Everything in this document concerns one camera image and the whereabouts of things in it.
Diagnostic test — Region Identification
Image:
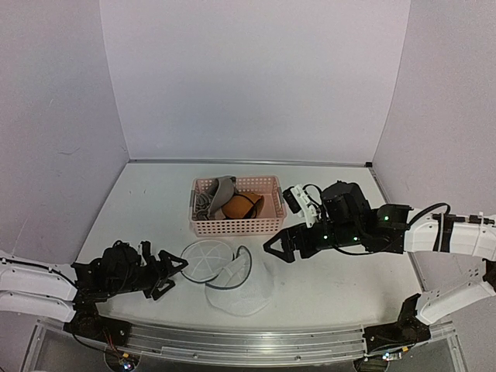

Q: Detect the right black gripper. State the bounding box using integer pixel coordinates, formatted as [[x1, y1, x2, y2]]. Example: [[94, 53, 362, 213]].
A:
[[264, 222, 363, 265]]

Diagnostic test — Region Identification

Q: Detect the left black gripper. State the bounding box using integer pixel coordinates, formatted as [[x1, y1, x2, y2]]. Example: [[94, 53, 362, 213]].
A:
[[107, 250, 188, 301]]

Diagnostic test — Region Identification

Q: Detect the pink plastic basket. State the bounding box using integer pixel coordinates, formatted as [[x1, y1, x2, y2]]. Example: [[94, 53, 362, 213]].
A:
[[189, 175, 287, 237]]

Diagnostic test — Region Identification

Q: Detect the orange black bra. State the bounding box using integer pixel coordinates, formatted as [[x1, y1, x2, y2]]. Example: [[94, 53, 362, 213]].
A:
[[221, 192, 264, 219]]

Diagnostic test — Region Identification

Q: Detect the white mesh laundry bag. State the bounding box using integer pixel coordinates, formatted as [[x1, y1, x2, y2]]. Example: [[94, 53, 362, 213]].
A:
[[181, 239, 275, 317]]

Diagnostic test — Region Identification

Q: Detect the grey bra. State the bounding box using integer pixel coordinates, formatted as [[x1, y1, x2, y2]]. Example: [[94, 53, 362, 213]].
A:
[[194, 176, 236, 221]]

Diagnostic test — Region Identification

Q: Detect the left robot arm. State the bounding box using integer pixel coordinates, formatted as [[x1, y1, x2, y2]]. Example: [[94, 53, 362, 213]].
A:
[[1, 240, 188, 339]]

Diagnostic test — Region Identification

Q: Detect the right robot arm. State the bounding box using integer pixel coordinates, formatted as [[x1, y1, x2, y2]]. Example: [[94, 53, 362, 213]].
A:
[[263, 181, 495, 343]]

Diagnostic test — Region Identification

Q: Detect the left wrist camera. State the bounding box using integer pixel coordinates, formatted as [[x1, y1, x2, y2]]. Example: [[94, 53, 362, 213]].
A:
[[139, 240, 152, 265]]

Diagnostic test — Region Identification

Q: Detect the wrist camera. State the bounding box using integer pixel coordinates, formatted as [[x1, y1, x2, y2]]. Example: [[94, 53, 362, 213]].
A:
[[139, 240, 152, 265], [282, 184, 323, 228]]

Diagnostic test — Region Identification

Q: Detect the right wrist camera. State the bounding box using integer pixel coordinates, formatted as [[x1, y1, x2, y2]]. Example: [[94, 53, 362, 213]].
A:
[[282, 184, 323, 228]]

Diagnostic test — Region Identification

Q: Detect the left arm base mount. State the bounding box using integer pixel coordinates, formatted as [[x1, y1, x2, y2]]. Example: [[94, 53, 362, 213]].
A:
[[63, 305, 131, 346]]

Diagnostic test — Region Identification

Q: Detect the aluminium front rail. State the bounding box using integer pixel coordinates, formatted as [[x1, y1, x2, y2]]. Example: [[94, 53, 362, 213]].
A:
[[22, 317, 466, 372]]

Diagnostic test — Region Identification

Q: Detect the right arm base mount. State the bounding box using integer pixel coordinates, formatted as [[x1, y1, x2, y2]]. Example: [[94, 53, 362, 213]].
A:
[[363, 294, 431, 355]]

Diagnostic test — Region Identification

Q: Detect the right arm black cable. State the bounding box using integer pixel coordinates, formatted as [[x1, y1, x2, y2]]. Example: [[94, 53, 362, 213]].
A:
[[405, 201, 453, 228]]

